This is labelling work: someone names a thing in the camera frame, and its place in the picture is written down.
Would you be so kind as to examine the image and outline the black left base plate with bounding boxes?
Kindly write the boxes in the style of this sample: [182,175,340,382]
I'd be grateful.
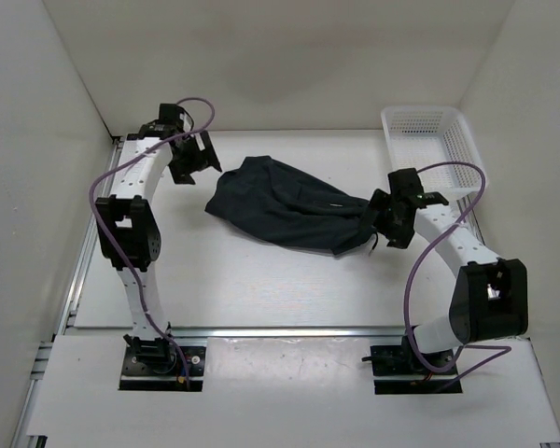
[119,346,206,392]

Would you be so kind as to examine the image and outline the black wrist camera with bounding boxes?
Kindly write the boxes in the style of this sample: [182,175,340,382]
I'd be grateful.
[157,103,194,132]
[388,168,425,198]

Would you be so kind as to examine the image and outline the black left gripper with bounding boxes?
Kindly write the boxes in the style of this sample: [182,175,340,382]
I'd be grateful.
[169,131,221,186]

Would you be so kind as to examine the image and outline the aluminium frame rail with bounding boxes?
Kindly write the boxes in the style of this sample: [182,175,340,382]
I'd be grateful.
[8,134,560,448]

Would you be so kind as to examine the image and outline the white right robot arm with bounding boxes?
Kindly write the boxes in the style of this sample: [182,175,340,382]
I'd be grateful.
[361,189,529,373]

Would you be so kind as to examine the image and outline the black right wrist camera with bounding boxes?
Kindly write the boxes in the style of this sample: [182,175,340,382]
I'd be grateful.
[388,168,425,198]

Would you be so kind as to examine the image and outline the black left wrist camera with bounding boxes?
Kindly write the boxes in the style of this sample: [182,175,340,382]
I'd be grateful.
[157,103,194,132]

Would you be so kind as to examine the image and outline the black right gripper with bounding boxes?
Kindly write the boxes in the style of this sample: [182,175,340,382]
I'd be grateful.
[357,189,414,249]

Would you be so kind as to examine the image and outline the white perforated plastic basket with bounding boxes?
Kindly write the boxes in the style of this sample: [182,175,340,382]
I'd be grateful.
[381,105,483,201]

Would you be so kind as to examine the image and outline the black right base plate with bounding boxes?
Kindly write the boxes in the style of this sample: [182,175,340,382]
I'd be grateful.
[362,345,463,396]

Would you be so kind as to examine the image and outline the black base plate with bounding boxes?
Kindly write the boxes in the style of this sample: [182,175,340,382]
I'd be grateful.
[362,345,463,396]
[119,346,206,392]

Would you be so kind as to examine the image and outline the dark navy shorts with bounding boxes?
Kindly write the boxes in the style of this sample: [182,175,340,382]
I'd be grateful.
[204,156,374,257]

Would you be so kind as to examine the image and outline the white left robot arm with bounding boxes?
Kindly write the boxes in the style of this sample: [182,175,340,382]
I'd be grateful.
[90,124,221,377]

